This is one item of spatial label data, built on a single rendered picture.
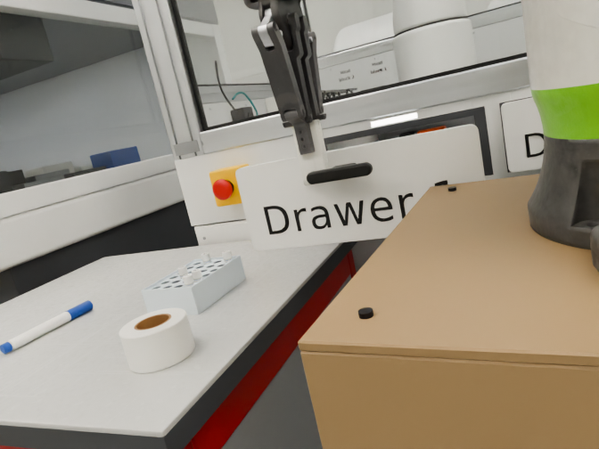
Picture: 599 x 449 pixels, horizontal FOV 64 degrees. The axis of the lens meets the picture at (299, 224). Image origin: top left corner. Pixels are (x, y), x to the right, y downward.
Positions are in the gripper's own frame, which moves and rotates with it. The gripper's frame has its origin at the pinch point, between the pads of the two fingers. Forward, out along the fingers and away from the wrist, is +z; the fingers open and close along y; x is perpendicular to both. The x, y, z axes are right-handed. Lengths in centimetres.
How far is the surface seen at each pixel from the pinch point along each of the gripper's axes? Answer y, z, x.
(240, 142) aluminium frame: -33.6, -2.1, -27.1
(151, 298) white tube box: 4.2, 14.6, -24.9
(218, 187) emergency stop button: -26.5, 5.2, -30.0
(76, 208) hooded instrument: -36, 5, -77
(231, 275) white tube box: -4.5, 15.3, -17.6
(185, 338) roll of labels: 14.5, 15.1, -12.3
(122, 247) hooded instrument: -48, 19, -79
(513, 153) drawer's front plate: -32.0, 8.5, 21.2
